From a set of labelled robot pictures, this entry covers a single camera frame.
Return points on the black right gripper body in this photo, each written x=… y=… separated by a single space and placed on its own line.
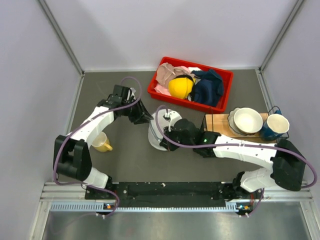
x=172 y=135

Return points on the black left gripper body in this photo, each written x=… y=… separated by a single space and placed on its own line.
x=134 y=111

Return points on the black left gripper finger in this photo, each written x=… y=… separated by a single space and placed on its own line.
x=143 y=119
x=143 y=110

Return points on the white mesh laundry bag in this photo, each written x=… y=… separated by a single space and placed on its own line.
x=154 y=135

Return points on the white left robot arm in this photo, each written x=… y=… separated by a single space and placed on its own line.
x=71 y=152

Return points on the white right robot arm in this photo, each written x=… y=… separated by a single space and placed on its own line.
x=279 y=164

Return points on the pink garment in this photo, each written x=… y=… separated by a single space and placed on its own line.
x=179 y=70

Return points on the beige garment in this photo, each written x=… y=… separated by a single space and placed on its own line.
x=164 y=74

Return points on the navy blue garment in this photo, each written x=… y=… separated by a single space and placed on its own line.
x=209 y=89

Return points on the yellow mug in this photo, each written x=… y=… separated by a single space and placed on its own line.
x=101 y=143

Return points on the cream bowl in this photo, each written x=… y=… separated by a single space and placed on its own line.
x=245 y=121

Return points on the white garment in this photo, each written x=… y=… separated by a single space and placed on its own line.
x=192 y=69

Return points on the red plastic bin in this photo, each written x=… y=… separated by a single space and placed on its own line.
x=227 y=79

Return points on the blue cup cream inside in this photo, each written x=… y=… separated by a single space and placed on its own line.
x=275 y=126

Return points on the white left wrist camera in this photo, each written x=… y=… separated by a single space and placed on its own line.
x=131 y=94

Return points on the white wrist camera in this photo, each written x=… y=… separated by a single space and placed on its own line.
x=131 y=94
x=167 y=116

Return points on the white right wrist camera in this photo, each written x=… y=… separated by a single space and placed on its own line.
x=167 y=116

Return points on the black wire wooden shelf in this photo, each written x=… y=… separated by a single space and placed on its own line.
x=219 y=123

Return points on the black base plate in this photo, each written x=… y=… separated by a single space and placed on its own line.
x=178 y=194

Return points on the grey slotted cable duct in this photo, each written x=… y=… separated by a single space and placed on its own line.
x=107 y=207

